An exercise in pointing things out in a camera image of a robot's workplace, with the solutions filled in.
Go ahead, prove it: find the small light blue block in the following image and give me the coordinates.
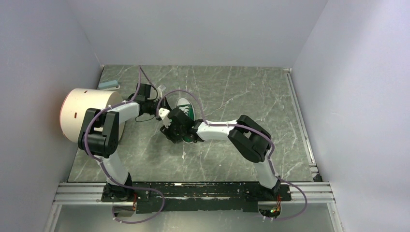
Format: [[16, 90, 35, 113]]
[[97, 80, 120, 91]]

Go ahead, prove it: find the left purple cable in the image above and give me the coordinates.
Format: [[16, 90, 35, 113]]
[[81, 65, 166, 225]]

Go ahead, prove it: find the cream cylindrical container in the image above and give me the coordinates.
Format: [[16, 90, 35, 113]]
[[59, 88, 123, 143]]

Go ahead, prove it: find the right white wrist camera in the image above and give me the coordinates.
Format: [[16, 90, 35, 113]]
[[158, 108, 171, 127]]

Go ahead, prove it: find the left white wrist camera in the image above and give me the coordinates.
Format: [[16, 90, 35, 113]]
[[158, 85, 166, 92]]

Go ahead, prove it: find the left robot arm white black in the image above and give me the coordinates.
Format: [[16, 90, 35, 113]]
[[77, 84, 169, 202]]

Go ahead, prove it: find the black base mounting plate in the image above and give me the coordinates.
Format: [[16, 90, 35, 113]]
[[101, 181, 292, 214]]

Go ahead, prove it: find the aluminium frame rail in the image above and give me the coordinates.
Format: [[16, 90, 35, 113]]
[[53, 69, 335, 207]]

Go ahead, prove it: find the green canvas sneaker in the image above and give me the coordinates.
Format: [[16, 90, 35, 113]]
[[176, 97, 197, 145]]

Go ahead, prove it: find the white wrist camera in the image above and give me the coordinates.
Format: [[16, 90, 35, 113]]
[[158, 85, 166, 92], [158, 108, 171, 127]]

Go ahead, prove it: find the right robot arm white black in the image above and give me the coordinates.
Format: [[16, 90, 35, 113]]
[[158, 108, 281, 200]]

